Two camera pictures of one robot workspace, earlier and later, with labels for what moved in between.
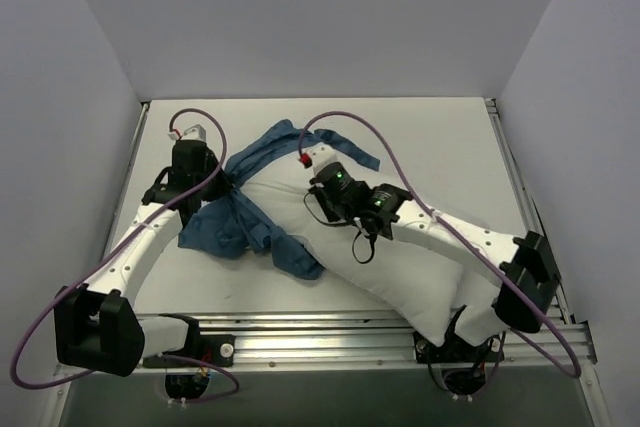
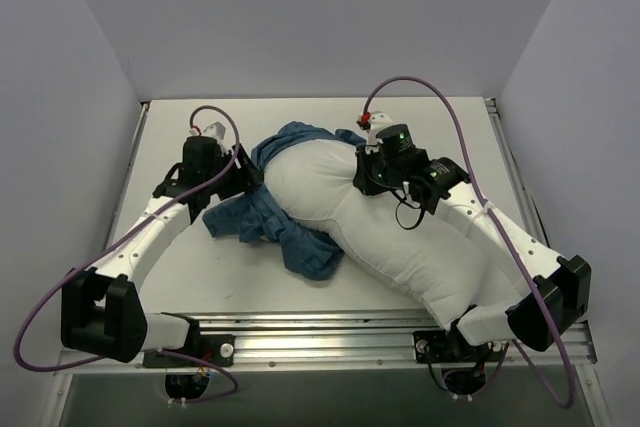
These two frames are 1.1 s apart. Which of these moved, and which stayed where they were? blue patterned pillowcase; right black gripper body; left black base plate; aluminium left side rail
Moved: right black gripper body; blue patterned pillowcase
Stayed: left black base plate; aluminium left side rail
